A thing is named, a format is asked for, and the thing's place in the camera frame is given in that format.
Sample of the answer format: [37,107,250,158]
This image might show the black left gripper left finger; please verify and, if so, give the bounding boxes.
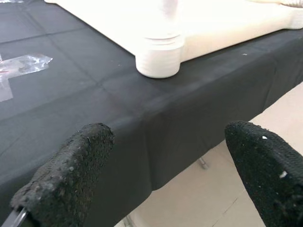
[10,122,116,227]

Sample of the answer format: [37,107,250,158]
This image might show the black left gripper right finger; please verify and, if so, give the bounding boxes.
[224,120,303,227]

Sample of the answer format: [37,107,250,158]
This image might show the white plastic table leg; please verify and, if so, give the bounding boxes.
[143,0,183,47]

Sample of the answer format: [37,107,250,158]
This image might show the metal table leg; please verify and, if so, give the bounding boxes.
[197,157,210,170]

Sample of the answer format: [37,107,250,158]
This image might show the black tablecloth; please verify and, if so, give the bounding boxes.
[0,0,303,227]

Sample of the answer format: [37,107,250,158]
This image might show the clear tape patch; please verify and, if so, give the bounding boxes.
[0,53,54,102]

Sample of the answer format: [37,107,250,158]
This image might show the white plastic table top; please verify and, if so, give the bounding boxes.
[44,0,303,79]

